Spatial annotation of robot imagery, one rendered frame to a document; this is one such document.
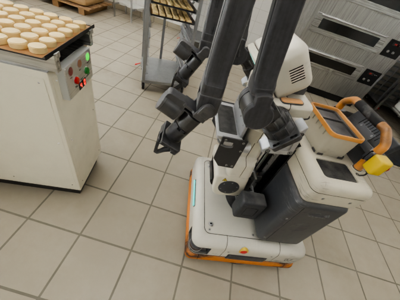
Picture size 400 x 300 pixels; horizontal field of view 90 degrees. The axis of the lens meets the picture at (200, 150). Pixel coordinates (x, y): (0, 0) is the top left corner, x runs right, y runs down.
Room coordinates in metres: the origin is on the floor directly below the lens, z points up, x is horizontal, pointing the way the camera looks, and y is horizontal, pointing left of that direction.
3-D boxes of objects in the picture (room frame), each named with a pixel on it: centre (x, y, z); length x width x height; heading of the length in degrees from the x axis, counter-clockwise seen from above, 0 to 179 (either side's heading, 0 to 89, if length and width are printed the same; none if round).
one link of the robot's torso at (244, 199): (0.69, -0.23, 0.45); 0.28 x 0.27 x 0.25; 13
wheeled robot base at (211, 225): (0.79, -0.38, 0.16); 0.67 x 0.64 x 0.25; 103
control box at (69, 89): (0.73, 0.62, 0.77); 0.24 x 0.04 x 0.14; 13
